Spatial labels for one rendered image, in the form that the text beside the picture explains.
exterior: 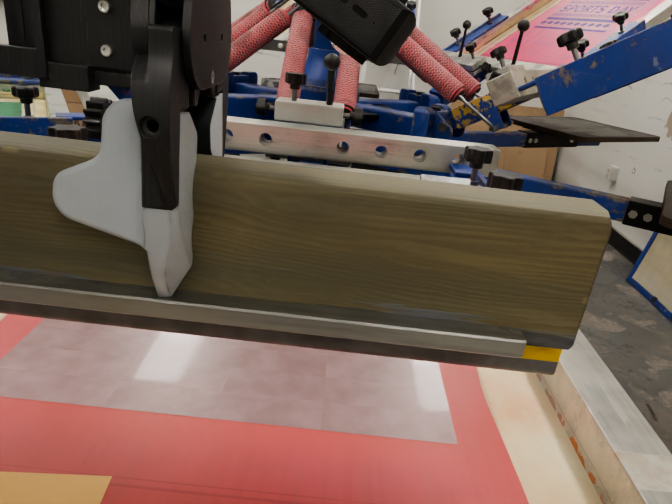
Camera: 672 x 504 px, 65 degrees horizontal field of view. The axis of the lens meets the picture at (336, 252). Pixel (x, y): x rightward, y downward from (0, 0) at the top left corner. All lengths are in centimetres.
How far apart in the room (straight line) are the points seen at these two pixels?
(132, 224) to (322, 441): 20
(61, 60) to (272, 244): 12
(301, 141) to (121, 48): 73
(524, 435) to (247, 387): 20
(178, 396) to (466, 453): 21
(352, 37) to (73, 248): 17
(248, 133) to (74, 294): 71
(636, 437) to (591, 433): 3
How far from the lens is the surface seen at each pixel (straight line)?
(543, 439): 43
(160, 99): 22
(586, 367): 46
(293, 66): 124
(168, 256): 25
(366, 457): 37
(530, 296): 28
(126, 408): 41
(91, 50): 25
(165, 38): 22
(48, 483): 37
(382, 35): 23
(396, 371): 45
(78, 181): 26
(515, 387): 47
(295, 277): 27
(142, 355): 46
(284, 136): 95
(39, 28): 25
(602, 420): 41
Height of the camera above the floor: 121
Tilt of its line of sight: 23 degrees down
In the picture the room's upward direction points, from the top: 6 degrees clockwise
